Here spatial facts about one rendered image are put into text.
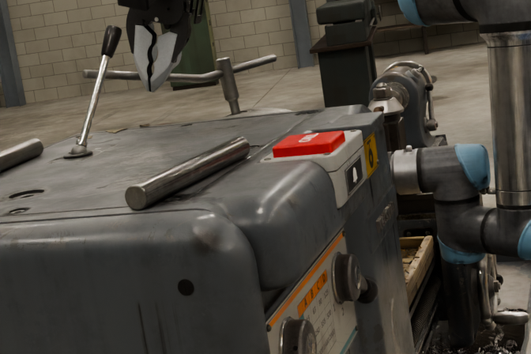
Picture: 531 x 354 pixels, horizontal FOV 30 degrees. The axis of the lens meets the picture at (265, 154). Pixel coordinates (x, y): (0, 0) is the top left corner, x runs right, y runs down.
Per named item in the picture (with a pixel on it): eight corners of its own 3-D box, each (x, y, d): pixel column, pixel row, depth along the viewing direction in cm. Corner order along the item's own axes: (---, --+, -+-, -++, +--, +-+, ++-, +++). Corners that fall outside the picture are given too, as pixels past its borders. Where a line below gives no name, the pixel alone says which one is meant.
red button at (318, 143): (333, 161, 95) (330, 141, 94) (273, 167, 97) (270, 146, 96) (347, 148, 100) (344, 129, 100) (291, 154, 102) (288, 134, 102)
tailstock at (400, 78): (435, 184, 249) (422, 69, 244) (359, 190, 255) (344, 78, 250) (450, 158, 277) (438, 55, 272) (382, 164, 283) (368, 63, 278)
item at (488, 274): (502, 352, 198) (490, 239, 194) (451, 352, 201) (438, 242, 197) (511, 304, 223) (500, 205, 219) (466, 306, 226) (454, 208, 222)
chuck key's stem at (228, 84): (242, 131, 151) (223, 57, 149) (250, 129, 149) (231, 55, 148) (231, 134, 149) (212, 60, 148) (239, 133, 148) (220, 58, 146)
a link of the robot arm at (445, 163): (488, 198, 158) (483, 146, 156) (420, 203, 161) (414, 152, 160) (493, 186, 165) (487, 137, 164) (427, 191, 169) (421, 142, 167)
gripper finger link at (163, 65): (183, 91, 142) (193, 28, 139) (167, 97, 136) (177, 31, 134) (163, 86, 142) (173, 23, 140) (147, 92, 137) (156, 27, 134)
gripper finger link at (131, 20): (158, 57, 137) (167, -5, 135) (152, 58, 136) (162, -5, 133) (127, 50, 138) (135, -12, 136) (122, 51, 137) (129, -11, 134)
